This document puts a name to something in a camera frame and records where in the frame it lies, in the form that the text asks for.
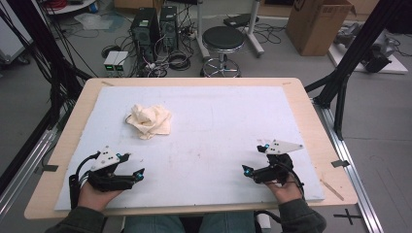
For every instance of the white foam board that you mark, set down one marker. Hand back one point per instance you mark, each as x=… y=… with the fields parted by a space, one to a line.
x=200 y=145

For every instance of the white power supply box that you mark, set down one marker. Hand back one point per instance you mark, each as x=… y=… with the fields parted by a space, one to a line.
x=121 y=61
x=110 y=61

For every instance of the slim black computer tower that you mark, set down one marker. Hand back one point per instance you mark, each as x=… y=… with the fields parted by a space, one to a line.
x=169 y=29

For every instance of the person's right leg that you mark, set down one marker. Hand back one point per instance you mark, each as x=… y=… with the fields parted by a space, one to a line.
x=226 y=223

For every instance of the large black computer tower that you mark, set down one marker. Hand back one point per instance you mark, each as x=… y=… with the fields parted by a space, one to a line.
x=144 y=32

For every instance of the person's right hand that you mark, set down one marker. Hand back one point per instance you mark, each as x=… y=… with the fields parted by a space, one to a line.
x=286 y=192

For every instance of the black metal frame post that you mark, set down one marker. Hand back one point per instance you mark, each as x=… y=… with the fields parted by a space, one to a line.
x=356 y=48

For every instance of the thin wooden stick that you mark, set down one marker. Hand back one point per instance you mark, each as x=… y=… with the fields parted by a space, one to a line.
x=332 y=190

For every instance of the cream printed towel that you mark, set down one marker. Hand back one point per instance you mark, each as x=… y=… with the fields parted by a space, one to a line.
x=149 y=121

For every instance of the person's left hand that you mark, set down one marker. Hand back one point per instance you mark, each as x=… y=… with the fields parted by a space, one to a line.
x=94 y=199

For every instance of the clear plastic sheet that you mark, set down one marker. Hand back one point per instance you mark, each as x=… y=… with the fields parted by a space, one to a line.
x=94 y=21

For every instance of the white stand leg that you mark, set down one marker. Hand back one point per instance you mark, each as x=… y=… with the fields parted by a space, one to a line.
x=200 y=32
x=253 y=29

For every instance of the grey machine on white board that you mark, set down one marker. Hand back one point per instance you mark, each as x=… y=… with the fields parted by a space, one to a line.
x=379 y=55

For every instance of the brown cardboard box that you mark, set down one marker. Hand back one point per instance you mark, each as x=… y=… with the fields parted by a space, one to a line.
x=314 y=29

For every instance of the aluminium rail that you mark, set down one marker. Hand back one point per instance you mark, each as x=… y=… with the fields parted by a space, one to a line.
x=350 y=168
x=22 y=168

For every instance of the black round stool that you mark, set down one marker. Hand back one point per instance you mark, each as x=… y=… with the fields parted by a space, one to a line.
x=223 y=38

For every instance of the black flat device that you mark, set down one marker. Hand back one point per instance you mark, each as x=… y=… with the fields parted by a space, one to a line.
x=239 y=20

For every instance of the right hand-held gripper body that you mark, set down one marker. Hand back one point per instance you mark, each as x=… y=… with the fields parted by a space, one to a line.
x=275 y=171

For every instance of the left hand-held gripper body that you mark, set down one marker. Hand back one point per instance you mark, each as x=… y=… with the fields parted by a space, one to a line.
x=107 y=179

